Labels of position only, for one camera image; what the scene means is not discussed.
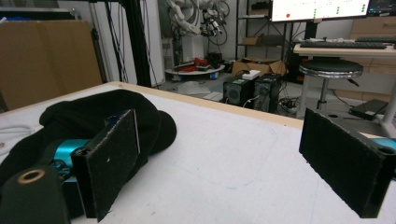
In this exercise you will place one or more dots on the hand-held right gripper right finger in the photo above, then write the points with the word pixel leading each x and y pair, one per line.
pixel 342 158

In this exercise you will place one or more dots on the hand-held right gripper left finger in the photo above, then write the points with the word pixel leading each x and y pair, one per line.
pixel 106 165

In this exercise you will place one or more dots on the black knit hat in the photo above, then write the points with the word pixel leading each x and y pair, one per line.
pixel 90 109

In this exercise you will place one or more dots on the flat black case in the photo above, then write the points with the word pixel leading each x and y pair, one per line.
pixel 369 109

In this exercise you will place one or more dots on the white power strip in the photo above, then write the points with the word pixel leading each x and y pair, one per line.
pixel 291 107

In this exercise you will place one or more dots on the black round stool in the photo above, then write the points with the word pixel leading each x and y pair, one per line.
pixel 330 67

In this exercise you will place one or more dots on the black computer tower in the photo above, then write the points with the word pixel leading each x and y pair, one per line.
pixel 237 90
pixel 266 91

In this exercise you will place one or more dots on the light wooden desk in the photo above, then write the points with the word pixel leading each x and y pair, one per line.
pixel 342 52

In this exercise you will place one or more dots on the black keyboard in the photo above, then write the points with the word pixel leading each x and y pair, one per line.
pixel 375 39
pixel 342 44

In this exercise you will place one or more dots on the brown cardboard board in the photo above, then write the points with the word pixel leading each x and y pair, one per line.
pixel 46 62

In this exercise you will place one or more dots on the small white box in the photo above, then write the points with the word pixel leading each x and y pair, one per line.
pixel 251 74

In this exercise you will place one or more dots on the open cardboard box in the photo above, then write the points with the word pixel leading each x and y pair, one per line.
pixel 258 66

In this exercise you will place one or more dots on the round white platform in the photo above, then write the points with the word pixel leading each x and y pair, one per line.
pixel 194 71

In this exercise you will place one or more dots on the large computer monitor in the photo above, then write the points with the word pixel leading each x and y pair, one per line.
pixel 320 9

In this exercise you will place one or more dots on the dark computer monitor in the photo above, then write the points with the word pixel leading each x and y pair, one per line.
pixel 383 6

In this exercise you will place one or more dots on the black metal shelf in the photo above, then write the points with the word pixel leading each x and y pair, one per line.
pixel 249 28

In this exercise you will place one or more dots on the black metal stand post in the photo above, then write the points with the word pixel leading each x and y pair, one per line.
pixel 138 43

